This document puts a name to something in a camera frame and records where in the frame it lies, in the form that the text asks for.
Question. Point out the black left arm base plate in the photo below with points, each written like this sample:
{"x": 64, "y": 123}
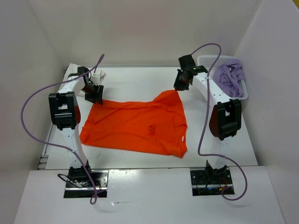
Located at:
{"x": 75, "y": 188}

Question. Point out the lavender t shirt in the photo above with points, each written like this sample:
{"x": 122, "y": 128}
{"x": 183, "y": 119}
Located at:
{"x": 228, "y": 77}

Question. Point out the white t shirt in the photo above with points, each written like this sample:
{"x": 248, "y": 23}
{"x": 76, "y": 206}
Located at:
{"x": 70, "y": 70}

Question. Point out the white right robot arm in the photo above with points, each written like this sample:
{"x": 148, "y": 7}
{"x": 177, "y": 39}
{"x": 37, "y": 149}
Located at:
{"x": 223, "y": 114}

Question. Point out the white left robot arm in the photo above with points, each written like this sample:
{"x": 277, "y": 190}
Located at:
{"x": 66, "y": 116}

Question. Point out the orange t shirt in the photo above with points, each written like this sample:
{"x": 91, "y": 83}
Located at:
{"x": 155, "y": 127}

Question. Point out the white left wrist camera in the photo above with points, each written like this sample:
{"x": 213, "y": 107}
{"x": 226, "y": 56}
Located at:
{"x": 97, "y": 77}

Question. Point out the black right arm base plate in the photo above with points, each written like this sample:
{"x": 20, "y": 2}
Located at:
{"x": 202, "y": 185}

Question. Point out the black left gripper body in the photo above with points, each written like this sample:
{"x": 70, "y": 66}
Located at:
{"x": 89, "y": 84}

